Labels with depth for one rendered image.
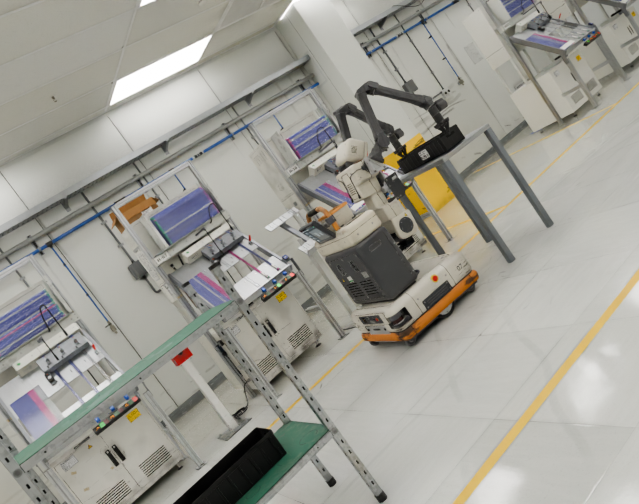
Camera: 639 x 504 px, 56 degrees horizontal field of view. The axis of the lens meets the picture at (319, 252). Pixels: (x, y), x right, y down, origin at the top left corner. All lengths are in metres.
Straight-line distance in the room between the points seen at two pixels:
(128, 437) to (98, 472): 0.29
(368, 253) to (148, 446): 2.16
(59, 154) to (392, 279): 4.05
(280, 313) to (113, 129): 2.91
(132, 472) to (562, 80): 6.20
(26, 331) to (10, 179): 2.20
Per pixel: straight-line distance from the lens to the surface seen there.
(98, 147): 6.68
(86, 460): 4.60
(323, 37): 7.52
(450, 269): 3.78
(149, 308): 6.35
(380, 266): 3.59
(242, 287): 4.63
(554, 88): 7.85
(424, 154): 4.16
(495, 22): 7.90
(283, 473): 2.28
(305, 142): 5.61
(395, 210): 3.88
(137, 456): 4.64
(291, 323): 4.98
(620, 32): 9.13
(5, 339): 4.71
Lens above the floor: 1.12
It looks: 5 degrees down
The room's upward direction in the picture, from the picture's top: 35 degrees counter-clockwise
